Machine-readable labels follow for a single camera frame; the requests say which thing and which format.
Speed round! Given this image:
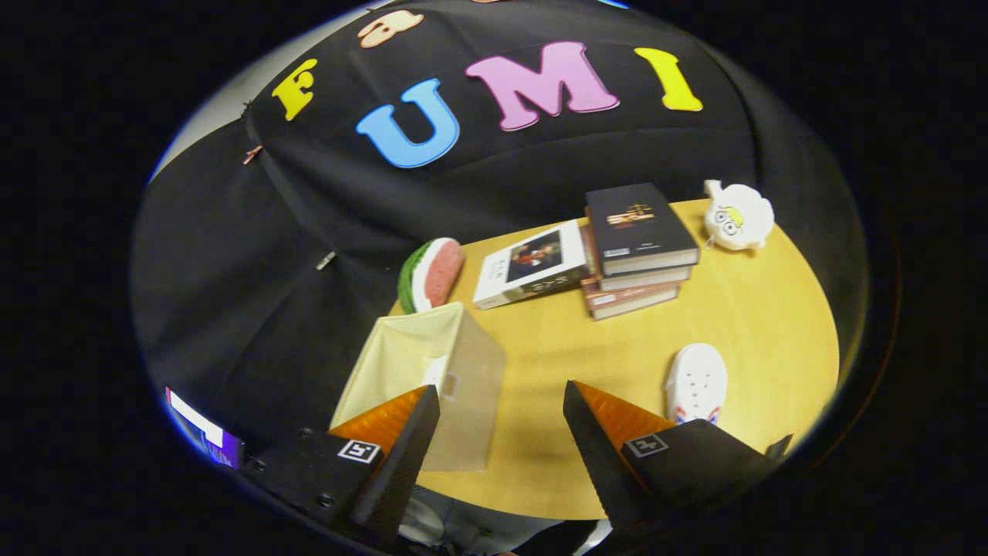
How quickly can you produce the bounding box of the watermelon slice plush toy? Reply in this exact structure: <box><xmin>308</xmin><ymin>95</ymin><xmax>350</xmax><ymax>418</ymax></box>
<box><xmin>397</xmin><ymin>237</ymin><xmax>466</xmax><ymax>314</ymax></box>

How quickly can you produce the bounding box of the dark book with white pages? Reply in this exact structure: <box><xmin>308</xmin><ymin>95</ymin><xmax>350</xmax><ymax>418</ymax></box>
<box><xmin>590</xmin><ymin>232</ymin><xmax>693</xmax><ymax>293</ymax></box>

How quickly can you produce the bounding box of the reddish brown book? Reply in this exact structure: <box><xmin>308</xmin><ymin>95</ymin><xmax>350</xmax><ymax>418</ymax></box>
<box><xmin>580</xmin><ymin>224</ymin><xmax>682</xmax><ymax>321</ymax></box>

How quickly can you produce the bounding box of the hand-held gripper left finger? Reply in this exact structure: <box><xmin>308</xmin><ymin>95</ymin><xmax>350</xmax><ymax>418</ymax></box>
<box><xmin>243</xmin><ymin>385</ymin><xmax>442</xmax><ymax>546</ymax></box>

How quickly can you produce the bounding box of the black backdrop cloth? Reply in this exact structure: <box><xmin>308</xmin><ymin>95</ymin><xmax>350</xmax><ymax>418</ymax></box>
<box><xmin>131</xmin><ymin>0</ymin><xmax>869</xmax><ymax>464</ymax></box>

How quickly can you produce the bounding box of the computer monitor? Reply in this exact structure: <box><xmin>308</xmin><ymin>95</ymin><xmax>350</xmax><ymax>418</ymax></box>
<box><xmin>164</xmin><ymin>386</ymin><xmax>246</xmax><ymax>470</ymax></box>

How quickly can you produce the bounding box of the black hardcover book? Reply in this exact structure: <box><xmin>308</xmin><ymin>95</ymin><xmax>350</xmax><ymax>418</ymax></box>
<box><xmin>584</xmin><ymin>182</ymin><xmax>701</xmax><ymax>277</ymax></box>

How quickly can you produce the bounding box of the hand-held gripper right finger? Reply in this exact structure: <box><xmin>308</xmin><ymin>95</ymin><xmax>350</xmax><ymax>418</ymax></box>
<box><xmin>562</xmin><ymin>380</ymin><xmax>779</xmax><ymax>541</ymax></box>

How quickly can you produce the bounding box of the white canvas shoe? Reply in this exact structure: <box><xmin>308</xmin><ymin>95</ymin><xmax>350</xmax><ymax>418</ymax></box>
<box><xmin>665</xmin><ymin>343</ymin><xmax>729</xmax><ymax>426</ymax></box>

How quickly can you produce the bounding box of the beige fabric storage box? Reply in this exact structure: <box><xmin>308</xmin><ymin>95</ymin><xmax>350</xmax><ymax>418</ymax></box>
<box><xmin>330</xmin><ymin>302</ymin><xmax>508</xmax><ymax>473</ymax></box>

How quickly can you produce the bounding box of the white portrait cover book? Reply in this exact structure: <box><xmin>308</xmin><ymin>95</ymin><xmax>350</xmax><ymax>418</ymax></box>
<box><xmin>472</xmin><ymin>220</ymin><xmax>591</xmax><ymax>310</ymax></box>

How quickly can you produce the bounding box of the white plush toy with glasses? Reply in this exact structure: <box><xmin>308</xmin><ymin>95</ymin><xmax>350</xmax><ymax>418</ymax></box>
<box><xmin>703</xmin><ymin>179</ymin><xmax>775</xmax><ymax>251</ymax></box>

